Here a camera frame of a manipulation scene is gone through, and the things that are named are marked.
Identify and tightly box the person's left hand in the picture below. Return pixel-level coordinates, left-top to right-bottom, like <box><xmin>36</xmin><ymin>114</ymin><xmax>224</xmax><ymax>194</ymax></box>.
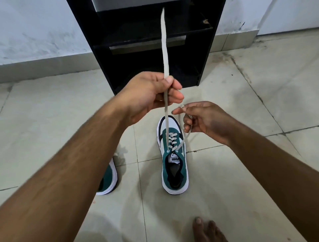
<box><xmin>113</xmin><ymin>71</ymin><xmax>185</xmax><ymax>126</ymax></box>

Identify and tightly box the person's right hand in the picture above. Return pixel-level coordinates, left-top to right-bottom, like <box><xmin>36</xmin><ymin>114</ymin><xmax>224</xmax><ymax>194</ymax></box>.
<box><xmin>171</xmin><ymin>101</ymin><xmax>241</xmax><ymax>146</ymax></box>

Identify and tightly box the black shoe rack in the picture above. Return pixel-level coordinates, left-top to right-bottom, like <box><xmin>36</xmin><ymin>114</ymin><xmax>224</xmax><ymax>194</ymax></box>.
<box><xmin>66</xmin><ymin>0</ymin><xmax>227</xmax><ymax>96</ymax></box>

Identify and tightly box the teal white sneaker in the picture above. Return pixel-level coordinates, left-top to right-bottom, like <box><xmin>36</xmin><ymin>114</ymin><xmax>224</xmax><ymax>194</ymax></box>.
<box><xmin>156</xmin><ymin>7</ymin><xmax>194</xmax><ymax>195</ymax></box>
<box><xmin>96</xmin><ymin>157</ymin><xmax>118</xmax><ymax>196</ymax></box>

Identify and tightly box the person's right forearm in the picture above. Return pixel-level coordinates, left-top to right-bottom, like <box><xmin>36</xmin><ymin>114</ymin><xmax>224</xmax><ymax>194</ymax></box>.
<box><xmin>227</xmin><ymin>122</ymin><xmax>319</xmax><ymax>242</ymax></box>

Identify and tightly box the person's left forearm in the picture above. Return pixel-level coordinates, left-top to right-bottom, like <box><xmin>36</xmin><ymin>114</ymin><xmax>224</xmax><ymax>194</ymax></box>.
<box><xmin>0</xmin><ymin>98</ymin><xmax>131</xmax><ymax>242</ymax></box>

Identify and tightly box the person's right foot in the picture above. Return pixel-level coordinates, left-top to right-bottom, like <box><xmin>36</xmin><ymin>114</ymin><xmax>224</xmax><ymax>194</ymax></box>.
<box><xmin>192</xmin><ymin>217</ymin><xmax>229</xmax><ymax>242</ymax></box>

